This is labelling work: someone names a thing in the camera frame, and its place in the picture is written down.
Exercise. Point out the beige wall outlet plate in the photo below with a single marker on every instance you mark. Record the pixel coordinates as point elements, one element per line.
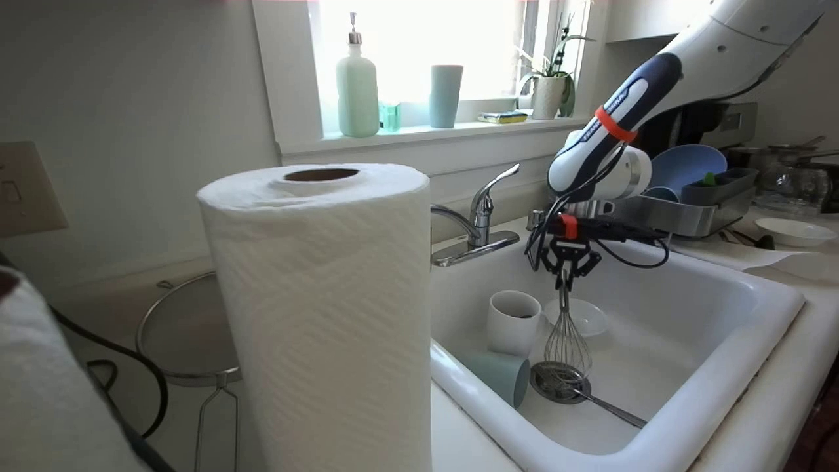
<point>28,193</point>

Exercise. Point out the metal spoon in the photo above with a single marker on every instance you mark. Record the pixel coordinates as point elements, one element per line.
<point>620,413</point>

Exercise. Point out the white cloth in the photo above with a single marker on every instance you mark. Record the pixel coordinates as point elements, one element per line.
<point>44,401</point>

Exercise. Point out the teal plastic cup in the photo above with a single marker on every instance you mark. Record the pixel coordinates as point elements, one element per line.
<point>499,376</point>

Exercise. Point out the grey dish rack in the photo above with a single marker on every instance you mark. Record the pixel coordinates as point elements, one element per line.
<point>691,218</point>

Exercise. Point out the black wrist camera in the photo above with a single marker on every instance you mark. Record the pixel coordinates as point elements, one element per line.
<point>611,228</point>

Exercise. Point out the small green plastic item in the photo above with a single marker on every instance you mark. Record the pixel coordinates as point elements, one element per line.
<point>710,181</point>

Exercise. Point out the white window frame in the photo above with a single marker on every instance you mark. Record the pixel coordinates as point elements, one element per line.
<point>290,80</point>

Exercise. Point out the tall teal tumbler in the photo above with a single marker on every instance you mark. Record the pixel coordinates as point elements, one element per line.
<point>447,95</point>

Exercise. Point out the clear glass jar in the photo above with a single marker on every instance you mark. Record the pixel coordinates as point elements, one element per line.
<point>790,188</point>

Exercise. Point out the blue bowl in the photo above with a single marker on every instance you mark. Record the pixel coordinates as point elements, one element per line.
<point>691,165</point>

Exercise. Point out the white paper towel roll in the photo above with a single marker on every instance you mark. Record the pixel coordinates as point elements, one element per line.
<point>324,331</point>

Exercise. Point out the white ceramic cup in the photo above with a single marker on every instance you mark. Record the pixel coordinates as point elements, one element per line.
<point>513,331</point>

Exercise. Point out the white kitchen sink basin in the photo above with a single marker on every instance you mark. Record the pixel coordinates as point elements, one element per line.
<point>683,349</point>

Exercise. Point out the white mug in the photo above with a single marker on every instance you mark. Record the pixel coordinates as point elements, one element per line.
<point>634,175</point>

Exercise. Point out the potted plant white pot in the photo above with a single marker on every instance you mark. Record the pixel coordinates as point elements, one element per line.
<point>550,95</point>

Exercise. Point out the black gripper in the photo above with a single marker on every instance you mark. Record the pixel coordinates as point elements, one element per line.
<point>552,231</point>

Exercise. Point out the chrome sink faucet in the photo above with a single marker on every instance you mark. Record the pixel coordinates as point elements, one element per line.
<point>480,211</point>

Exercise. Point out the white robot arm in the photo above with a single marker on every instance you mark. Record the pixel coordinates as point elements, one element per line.
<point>698,54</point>

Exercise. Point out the white plate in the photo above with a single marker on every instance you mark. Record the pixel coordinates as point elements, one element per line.
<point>795,231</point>

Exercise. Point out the kitchen sponge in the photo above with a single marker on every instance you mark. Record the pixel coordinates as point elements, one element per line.
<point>505,116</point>

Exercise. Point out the round mesh splatter screen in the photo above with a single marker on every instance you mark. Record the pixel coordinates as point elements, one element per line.
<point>188,331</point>

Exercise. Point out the pale green soap bottle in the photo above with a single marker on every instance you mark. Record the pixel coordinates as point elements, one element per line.
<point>357,95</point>

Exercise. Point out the small green glass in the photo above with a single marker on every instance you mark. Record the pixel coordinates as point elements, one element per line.
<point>390,119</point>

